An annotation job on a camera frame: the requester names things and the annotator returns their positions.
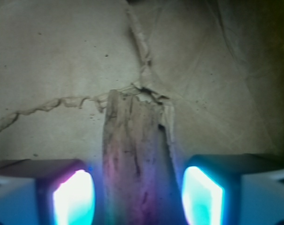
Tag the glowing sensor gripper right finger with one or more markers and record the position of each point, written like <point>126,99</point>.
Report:
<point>239,189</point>

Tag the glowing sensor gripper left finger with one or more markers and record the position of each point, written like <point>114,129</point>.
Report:
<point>46,192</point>

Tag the brown wood chip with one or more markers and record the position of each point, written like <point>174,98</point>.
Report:
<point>139,183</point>

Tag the brown paper bag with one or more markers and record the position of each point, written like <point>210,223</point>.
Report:
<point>215,67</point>

